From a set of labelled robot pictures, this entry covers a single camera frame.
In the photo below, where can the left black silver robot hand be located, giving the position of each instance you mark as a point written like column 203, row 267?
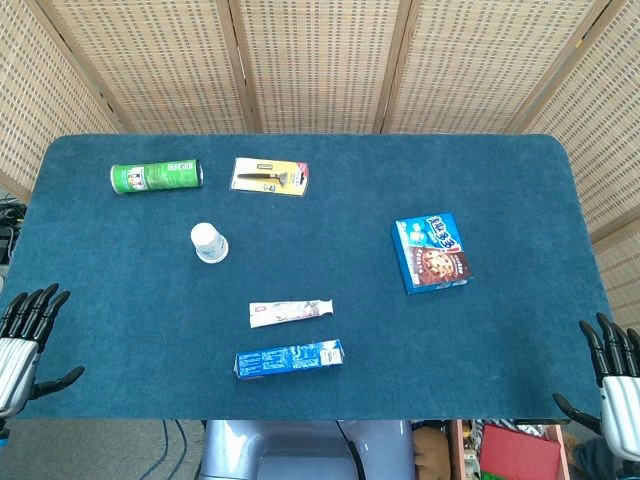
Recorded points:
column 17, row 360

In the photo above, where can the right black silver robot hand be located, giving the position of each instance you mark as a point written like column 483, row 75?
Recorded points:
column 622, row 405

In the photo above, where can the red folder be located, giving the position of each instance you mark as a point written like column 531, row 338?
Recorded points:
column 520, row 455

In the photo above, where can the woven bamboo screen panel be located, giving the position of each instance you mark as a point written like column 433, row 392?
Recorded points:
column 622, row 280
column 150, row 65
column 600, row 140
column 475, row 65
column 320, row 65
column 30, row 110

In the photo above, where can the pink wooden shelf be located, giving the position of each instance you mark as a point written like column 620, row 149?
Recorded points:
column 457, row 450

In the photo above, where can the brown plush toy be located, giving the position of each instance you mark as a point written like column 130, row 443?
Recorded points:
column 431, row 452

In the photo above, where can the green cylindrical snack can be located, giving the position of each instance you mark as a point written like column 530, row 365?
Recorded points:
column 155, row 176

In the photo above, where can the blue cookie box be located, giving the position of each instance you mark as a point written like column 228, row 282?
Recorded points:
column 432, row 252

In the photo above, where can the blue toothpaste box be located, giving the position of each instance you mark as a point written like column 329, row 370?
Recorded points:
column 287, row 359

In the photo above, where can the white toothpaste tube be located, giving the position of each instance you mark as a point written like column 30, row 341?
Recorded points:
column 285, row 312

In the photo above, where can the grey robot torso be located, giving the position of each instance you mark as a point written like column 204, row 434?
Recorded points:
column 300, row 450

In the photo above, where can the razor in yellow blister pack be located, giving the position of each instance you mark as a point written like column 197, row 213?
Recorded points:
column 270, row 177

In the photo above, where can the blue felt table mat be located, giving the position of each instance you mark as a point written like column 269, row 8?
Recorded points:
column 350, row 235

